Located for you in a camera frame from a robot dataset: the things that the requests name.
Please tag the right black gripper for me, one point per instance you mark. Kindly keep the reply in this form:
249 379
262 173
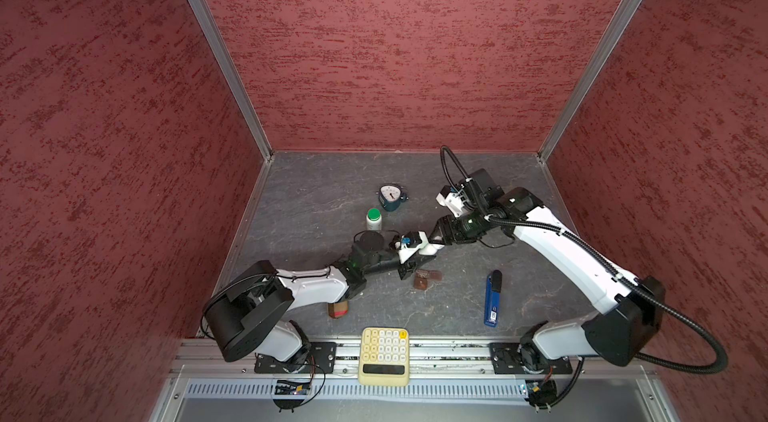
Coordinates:
451 231

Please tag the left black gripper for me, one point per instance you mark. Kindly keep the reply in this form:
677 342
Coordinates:
410 265

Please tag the small white pill bottle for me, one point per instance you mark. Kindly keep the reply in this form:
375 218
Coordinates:
428 248

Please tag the green cap white pill bottle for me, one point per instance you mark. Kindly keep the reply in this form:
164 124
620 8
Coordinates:
374 220

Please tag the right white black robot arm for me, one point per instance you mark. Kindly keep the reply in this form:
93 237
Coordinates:
621 322

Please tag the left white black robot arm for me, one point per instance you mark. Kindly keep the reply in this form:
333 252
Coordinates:
247 316

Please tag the teal kitchen scale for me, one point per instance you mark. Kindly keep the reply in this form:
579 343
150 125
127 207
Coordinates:
391 196

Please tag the plaid glasses case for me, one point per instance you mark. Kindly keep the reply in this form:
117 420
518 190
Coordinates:
338 309

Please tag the yellow calculator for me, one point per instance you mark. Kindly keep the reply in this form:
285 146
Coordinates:
384 357

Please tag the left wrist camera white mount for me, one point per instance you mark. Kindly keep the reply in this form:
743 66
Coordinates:
409 244

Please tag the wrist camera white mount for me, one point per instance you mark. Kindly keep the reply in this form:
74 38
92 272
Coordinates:
409 244
456 201

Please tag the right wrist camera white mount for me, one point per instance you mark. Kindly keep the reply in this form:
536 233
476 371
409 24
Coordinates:
456 201

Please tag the aluminium front rail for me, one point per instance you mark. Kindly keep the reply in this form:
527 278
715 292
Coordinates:
435 358

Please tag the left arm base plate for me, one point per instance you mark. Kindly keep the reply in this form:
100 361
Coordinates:
317 358

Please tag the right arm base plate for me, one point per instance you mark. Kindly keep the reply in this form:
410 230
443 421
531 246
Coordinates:
507 358

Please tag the white slotted cable duct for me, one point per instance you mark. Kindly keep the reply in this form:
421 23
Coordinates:
505 391

